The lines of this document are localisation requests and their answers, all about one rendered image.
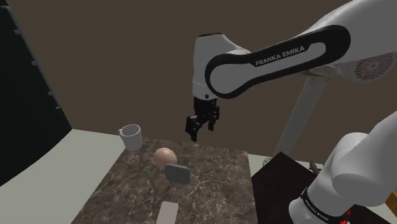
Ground beige egg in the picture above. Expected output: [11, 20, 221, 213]
[153, 147, 178, 170]

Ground black glass door with rail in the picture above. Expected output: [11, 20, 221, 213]
[0, 0, 73, 187]

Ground grey floor lamp pole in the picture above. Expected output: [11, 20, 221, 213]
[263, 75, 330, 167]

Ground grey rounded sponge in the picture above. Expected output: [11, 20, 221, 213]
[164, 163, 191, 185]

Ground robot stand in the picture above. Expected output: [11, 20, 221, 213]
[250, 151, 392, 224]

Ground white mug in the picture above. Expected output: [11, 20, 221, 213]
[118, 123, 144, 152]

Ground pale grey flat bar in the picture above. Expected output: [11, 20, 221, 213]
[155, 200, 179, 224]

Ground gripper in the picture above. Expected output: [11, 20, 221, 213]
[185, 96, 221, 143]

